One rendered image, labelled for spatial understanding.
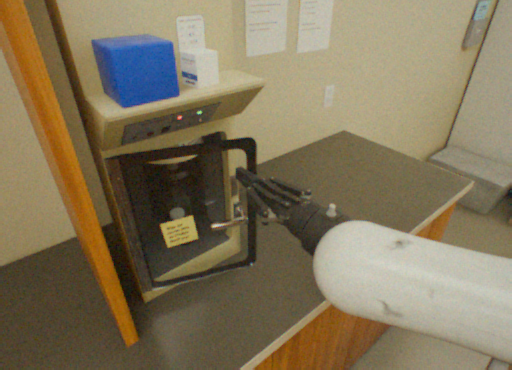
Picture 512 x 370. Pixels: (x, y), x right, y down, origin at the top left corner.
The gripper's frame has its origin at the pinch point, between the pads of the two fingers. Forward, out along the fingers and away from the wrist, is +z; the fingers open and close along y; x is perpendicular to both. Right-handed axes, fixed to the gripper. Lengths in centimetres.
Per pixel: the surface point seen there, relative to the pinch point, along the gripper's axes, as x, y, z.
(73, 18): -32.1, 23.4, 13.7
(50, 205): 24, 36, 57
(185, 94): -20.1, 10.7, 3.7
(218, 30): -28.3, -3.3, 13.7
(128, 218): 7.0, 23.6, 12.2
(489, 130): 75, -286, 26
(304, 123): 26, -80, 57
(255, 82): -19.9, -4.2, 2.5
